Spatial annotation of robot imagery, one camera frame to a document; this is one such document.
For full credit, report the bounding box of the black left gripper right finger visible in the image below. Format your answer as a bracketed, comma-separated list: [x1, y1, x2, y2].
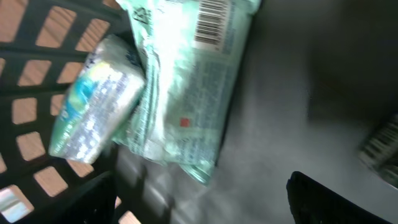
[286, 171, 391, 224]

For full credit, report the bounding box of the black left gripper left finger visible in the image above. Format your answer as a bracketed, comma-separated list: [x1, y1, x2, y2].
[18, 172, 116, 224]

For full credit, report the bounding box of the orange tissue pack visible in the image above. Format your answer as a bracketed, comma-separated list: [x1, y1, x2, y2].
[358, 113, 397, 189]

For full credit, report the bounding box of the teal tissue pack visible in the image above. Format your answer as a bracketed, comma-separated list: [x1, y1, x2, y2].
[49, 35, 146, 164]

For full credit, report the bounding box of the mint green wipes pack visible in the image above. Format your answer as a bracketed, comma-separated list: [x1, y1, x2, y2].
[115, 0, 261, 184]

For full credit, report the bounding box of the grey plastic mesh basket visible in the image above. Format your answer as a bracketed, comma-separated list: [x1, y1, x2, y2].
[0, 0, 398, 224]

